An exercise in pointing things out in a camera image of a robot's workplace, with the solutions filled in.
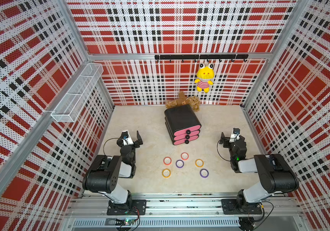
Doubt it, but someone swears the red tape roll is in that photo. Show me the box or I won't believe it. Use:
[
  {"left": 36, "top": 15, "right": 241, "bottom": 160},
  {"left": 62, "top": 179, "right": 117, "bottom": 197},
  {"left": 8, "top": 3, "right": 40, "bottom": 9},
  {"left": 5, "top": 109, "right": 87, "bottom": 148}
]
[
  {"left": 163, "top": 157, "right": 172, "bottom": 166},
  {"left": 181, "top": 152, "right": 189, "bottom": 160}
]

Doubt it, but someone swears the red tape roll left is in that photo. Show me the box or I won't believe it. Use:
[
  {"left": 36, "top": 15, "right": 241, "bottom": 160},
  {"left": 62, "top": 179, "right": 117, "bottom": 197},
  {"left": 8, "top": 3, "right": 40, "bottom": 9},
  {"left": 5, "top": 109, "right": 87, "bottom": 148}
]
[{"left": 163, "top": 157, "right": 172, "bottom": 166}]

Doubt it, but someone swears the brown teddy bear plush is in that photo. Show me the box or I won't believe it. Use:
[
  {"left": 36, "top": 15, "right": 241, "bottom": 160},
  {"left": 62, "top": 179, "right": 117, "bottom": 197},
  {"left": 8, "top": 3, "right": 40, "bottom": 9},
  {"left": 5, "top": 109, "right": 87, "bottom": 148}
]
[{"left": 166, "top": 91, "right": 200, "bottom": 112}]

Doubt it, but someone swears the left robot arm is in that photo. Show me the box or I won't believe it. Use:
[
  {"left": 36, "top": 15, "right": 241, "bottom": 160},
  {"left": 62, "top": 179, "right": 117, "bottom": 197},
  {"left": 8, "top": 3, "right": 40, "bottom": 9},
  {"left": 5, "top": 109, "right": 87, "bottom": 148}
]
[{"left": 82, "top": 131, "right": 146, "bottom": 216}]

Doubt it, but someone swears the purple tape roll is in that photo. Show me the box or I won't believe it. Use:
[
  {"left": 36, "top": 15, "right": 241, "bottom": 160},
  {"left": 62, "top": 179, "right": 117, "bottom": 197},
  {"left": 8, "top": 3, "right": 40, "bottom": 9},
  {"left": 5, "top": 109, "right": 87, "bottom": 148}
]
[
  {"left": 176, "top": 159, "right": 184, "bottom": 168},
  {"left": 200, "top": 168, "right": 209, "bottom": 178}
]

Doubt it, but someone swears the orange tape roll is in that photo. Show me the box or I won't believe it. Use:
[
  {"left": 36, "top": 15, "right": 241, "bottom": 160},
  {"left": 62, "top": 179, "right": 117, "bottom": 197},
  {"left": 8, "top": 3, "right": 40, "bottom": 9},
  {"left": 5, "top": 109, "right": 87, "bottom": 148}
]
[
  {"left": 195, "top": 159, "right": 204, "bottom": 168},
  {"left": 162, "top": 168, "right": 171, "bottom": 178}
]

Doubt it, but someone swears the white wire mesh basket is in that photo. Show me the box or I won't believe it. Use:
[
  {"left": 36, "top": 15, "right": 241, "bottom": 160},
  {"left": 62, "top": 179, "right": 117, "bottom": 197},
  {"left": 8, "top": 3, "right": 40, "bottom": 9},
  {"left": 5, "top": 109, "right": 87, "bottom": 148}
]
[{"left": 51, "top": 63, "right": 103, "bottom": 123}]

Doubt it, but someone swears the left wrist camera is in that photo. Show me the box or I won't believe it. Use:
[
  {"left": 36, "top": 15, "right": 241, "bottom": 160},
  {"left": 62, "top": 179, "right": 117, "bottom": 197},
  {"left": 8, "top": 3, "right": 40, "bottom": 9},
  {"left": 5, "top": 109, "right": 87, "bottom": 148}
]
[{"left": 123, "top": 135, "right": 134, "bottom": 145}]

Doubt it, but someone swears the yellow frog plush toy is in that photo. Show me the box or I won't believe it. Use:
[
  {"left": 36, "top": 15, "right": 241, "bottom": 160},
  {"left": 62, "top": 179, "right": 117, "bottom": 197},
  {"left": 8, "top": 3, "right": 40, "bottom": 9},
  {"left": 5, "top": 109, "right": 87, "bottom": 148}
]
[{"left": 194, "top": 63, "right": 215, "bottom": 93}]

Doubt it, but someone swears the orange tape roll right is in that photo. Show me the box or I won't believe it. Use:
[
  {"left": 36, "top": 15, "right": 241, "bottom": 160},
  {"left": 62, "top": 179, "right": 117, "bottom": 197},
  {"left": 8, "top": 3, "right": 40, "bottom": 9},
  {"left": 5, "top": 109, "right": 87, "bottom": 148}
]
[{"left": 195, "top": 159, "right": 204, "bottom": 168}]

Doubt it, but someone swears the black hook rail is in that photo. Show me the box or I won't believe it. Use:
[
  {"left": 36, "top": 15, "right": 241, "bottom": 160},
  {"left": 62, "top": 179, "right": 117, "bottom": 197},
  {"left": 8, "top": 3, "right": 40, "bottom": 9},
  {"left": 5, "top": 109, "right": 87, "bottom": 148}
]
[{"left": 154, "top": 54, "right": 249, "bottom": 61}]

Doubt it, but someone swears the green circuit board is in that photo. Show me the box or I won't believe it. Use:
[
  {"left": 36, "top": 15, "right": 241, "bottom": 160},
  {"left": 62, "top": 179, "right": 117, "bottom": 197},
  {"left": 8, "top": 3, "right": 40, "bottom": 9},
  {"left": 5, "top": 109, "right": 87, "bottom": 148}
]
[{"left": 116, "top": 218, "right": 136, "bottom": 226}]

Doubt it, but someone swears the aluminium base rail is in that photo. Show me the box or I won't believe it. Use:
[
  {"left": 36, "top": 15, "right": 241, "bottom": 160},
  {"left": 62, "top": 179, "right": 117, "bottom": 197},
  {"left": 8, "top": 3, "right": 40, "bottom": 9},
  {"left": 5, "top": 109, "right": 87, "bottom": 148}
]
[{"left": 62, "top": 193, "right": 308, "bottom": 231}]

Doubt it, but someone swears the orange tape roll left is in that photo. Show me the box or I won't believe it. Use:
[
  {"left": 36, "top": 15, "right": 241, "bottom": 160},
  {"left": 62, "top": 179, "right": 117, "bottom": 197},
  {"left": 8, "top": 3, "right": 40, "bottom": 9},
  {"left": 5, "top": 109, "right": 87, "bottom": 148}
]
[{"left": 162, "top": 168, "right": 171, "bottom": 178}]

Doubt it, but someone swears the red tape roll right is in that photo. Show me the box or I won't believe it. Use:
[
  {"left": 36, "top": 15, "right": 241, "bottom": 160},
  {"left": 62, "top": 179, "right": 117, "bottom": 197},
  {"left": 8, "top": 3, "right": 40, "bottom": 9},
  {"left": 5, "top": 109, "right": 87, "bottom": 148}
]
[{"left": 181, "top": 152, "right": 189, "bottom": 160}]

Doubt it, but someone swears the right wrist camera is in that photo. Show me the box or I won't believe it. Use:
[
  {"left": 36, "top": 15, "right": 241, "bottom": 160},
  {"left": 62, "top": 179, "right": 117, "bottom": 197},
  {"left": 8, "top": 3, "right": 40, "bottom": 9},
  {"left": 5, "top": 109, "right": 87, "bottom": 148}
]
[{"left": 229, "top": 133, "right": 240, "bottom": 143}]

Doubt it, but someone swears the black drawer cabinet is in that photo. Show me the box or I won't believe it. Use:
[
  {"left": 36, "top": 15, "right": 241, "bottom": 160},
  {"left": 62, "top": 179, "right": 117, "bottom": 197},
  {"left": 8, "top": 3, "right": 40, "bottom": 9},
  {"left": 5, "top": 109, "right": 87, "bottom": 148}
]
[{"left": 164, "top": 105, "right": 201, "bottom": 143}]

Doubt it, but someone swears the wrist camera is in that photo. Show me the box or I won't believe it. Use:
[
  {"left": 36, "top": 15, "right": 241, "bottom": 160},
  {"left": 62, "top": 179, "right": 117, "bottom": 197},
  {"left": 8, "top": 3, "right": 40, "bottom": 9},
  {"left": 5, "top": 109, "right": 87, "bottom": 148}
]
[
  {"left": 123, "top": 135, "right": 134, "bottom": 145},
  {"left": 229, "top": 133, "right": 240, "bottom": 143}
]

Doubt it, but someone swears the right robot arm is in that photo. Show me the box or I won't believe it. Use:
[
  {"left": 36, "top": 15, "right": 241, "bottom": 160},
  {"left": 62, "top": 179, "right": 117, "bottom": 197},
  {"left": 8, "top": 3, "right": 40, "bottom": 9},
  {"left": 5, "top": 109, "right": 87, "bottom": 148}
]
[{"left": 218, "top": 128, "right": 299, "bottom": 214}]

